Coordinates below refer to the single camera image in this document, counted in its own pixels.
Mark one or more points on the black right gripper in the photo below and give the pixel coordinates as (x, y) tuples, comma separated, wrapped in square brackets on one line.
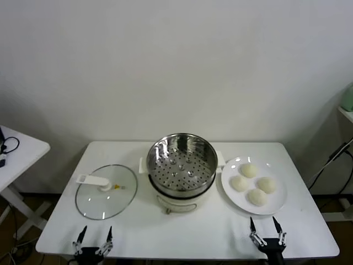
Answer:
[(272, 247)]

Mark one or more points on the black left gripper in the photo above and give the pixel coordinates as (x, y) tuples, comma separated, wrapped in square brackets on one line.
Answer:
[(88, 251)]

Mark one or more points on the white steamed baozi bun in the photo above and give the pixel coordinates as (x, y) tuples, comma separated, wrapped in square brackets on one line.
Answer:
[(257, 196), (249, 170), (266, 185), (239, 183)]

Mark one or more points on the stainless steel steamer basket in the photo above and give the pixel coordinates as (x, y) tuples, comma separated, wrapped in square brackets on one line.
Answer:
[(165, 154)]

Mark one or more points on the white round plate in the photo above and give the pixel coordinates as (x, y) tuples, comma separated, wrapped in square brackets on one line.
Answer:
[(275, 204)]

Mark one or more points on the cream electric cooker pot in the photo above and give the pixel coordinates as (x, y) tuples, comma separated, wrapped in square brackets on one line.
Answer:
[(179, 204)]

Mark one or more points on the white folding side table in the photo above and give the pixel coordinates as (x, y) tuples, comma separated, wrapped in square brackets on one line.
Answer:
[(24, 157)]

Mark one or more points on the small black device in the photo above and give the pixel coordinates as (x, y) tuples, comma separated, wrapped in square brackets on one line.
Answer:
[(1, 163)]

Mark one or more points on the white shelf board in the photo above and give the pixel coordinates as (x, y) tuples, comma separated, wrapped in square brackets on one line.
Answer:
[(347, 113)]

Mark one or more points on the pale green container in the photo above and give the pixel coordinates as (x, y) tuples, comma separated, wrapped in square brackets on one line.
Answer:
[(348, 98)]

